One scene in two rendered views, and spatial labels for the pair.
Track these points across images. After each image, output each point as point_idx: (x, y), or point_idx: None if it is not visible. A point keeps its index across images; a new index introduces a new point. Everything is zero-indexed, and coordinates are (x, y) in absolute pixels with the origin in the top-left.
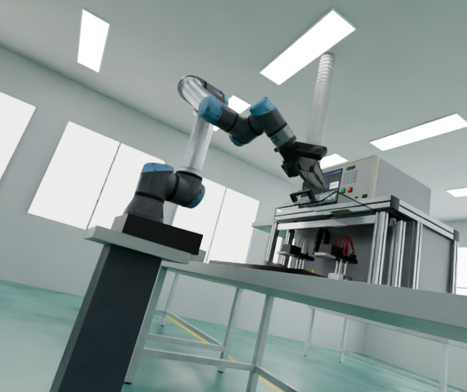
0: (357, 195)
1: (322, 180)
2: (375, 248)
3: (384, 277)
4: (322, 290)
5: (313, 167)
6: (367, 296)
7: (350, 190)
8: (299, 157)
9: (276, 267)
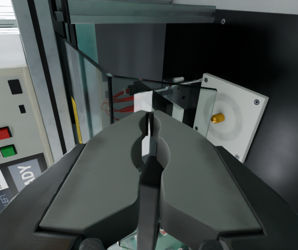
0: (16, 107)
1: (133, 125)
2: (148, 15)
3: (139, 42)
4: None
5: (100, 229)
6: None
7: (4, 132)
8: None
9: None
